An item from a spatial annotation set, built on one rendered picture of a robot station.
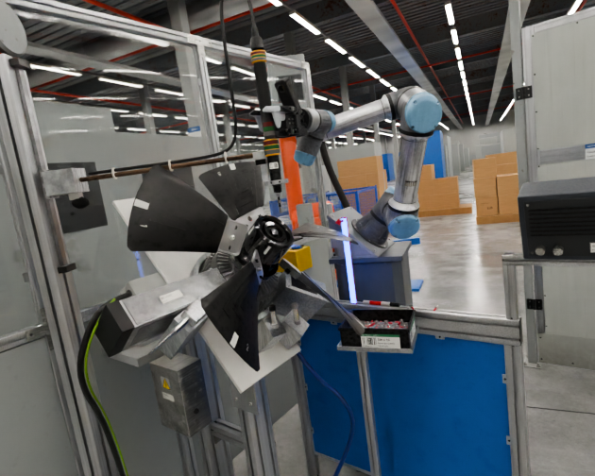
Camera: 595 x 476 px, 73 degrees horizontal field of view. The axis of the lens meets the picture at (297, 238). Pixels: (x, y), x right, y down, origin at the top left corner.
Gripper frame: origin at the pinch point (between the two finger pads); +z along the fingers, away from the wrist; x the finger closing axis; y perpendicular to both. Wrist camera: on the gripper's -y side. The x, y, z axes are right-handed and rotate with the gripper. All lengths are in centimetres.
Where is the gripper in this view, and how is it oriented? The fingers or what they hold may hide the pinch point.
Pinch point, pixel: (259, 110)
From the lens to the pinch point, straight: 117.0
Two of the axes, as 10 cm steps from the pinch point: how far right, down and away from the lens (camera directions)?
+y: 1.3, 9.8, 1.5
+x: -7.9, 0.1, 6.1
